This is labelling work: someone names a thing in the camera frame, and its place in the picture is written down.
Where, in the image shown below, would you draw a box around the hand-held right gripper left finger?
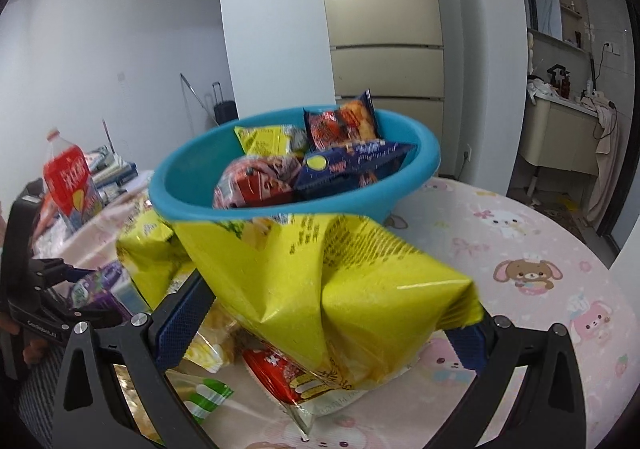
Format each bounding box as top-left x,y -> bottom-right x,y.
52,274 -> 217,449

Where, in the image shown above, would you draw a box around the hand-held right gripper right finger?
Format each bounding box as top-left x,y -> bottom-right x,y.
425,315 -> 587,449

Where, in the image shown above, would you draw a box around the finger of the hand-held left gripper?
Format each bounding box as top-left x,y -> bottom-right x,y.
44,300 -> 124,331
31,257 -> 97,288

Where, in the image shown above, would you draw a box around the purple snack packet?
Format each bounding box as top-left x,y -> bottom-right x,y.
70,264 -> 136,325

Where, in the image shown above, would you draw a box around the green striped clear snack bag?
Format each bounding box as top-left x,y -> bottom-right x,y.
165,371 -> 235,425

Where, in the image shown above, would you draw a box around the large yellow chip bag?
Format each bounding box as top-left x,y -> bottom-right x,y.
172,213 -> 485,393

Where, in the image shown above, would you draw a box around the blue plastic basin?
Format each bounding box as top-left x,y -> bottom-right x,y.
148,105 -> 442,230

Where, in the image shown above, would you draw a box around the pink red snack bag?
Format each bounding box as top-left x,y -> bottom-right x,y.
212,154 -> 304,210

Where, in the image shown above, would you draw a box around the dark blue snack bag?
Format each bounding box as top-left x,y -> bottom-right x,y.
292,140 -> 419,203

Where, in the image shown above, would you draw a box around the dark red chip bag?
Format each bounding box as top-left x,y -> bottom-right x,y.
303,88 -> 380,154

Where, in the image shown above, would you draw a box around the person's left hand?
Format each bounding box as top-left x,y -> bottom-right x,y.
22,335 -> 54,367

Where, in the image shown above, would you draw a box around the white plastic bag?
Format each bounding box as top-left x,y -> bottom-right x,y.
34,223 -> 87,261

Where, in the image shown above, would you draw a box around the yellow clear snack bag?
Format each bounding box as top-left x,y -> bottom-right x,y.
182,304 -> 244,374

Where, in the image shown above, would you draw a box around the orange flat packet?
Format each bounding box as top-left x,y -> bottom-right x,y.
34,193 -> 57,231

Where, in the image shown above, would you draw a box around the yellow printed snack bag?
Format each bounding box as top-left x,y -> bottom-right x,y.
116,206 -> 199,313
234,124 -> 307,161

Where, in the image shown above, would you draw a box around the red drink bottle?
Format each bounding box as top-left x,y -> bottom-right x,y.
42,128 -> 105,233

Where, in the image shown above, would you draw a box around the grey striped towel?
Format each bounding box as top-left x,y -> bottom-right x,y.
15,363 -> 67,431

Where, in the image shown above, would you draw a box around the red white snack packet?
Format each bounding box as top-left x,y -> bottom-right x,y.
242,348 -> 371,444

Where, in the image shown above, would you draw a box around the pink printed tablecloth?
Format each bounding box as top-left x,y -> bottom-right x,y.
30,174 -> 639,449

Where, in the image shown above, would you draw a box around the brown floor mat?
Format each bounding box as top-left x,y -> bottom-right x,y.
544,198 -> 587,231

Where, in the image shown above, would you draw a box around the black suitcase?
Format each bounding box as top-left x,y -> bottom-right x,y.
211,81 -> 239,126

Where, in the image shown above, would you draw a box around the beige vanity cabinet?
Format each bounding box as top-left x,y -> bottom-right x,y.
517,89 -> 601,178

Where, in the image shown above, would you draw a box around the pink hanging towel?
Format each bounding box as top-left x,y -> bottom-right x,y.
584,93 -> 621,231

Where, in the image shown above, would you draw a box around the black framed glass door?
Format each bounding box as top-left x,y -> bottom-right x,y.
597,0 -> 640,256

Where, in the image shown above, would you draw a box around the dark bottles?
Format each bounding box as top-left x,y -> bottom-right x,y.
547,64 -> 574,100

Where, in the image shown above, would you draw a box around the beige refrigerator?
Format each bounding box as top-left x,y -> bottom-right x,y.
314,0 -> 446,118

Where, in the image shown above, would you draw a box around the mop with metal handle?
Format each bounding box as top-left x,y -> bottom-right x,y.
179,72 -> 211,130

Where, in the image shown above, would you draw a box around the wall mirror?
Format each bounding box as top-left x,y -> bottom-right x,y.
529,0 -> 559,38

